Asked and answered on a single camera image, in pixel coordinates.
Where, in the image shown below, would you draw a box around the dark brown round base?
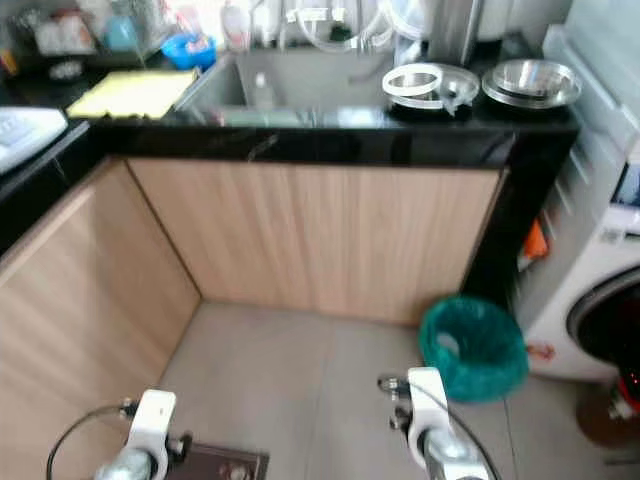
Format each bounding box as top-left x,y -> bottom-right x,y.
576,385 -> 640,449

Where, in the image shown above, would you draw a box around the stainless steel knife block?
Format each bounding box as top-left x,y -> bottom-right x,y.
428,0 -> 489,64

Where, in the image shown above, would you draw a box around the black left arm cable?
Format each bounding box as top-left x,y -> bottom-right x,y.
46,401 -> 133,480

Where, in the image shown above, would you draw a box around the white soap bottle red cap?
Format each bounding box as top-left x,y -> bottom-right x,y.
220,0 -> 253,51

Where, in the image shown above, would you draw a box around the round steel ring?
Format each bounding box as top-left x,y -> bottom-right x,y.
382,64 -> 446,98

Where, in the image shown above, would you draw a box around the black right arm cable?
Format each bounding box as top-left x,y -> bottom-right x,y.
378,374 -> 503,480

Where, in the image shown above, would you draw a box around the blue plastic bowl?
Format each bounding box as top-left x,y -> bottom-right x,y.
161,33 -> 217,71

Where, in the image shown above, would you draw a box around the white plastic tray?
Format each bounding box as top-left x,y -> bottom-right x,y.
0,107 -> 69,174

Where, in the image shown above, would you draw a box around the white flexible hose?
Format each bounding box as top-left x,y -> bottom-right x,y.
290,0 -> 421,53

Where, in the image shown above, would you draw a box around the teal plastic cup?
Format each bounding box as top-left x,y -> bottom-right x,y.
105,14 -> 140,51

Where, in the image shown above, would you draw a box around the clear bottle with white cap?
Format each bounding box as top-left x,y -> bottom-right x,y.
252,72 -> 277,109

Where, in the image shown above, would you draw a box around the wooden side cabinet panel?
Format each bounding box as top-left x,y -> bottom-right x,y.
0,158 -> 203,480

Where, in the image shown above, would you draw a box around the yellow cloth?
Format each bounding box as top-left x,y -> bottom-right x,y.
66,69 -> 199,121

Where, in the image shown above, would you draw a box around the bin with green bag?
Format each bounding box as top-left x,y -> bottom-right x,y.
418,295 -> 529,403

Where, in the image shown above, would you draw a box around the metal wire dish rack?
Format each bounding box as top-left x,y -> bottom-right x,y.
15,0 -> 161,69

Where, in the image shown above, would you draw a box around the wide wooden cabinet front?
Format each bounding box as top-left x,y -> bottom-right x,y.
125,157 -> 506,326

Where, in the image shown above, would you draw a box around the orange plastic item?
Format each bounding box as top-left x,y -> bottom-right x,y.
520,220 -> 550,264

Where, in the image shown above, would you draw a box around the wide rimmed steel bowl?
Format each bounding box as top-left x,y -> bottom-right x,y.
482,58 -> 581,109

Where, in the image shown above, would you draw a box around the white washing machine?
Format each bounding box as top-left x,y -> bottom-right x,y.
510,22 -> 640,386

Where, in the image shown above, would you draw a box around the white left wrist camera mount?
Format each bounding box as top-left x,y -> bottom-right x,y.
125,389 -> 179,461

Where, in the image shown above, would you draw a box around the stainless steel sink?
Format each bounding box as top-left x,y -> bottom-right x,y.
175,47 -> 411,128

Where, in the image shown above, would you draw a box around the large steel bowl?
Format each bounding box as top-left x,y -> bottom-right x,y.
382,62 -> 481,113

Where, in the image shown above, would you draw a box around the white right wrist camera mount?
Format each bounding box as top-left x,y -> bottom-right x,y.
406,367 -> 461,451

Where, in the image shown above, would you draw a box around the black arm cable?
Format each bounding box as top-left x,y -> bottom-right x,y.
46,401 -> 133,480
378,374 -> 503,480

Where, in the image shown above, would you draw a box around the dark robot foot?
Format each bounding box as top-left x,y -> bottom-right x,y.
172,443 -> 270,480

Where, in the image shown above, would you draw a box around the small steel bowl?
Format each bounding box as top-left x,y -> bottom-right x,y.
498,59 -> 571,94

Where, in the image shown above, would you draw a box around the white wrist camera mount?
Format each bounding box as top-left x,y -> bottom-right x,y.
406,367 -> 461,451
125,389 -> 179,461

